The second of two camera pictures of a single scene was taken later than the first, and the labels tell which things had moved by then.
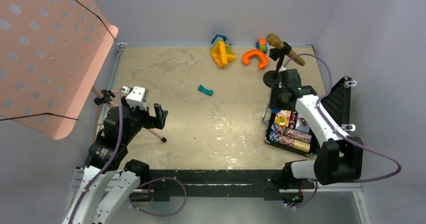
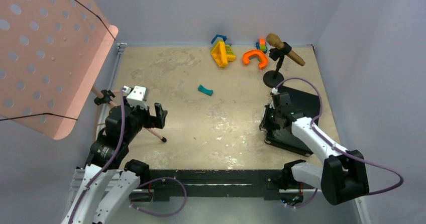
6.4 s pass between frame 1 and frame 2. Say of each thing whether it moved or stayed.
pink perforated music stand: stayed
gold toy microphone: stayed
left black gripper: stayed
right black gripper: moved
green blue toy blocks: stayed
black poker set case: moved
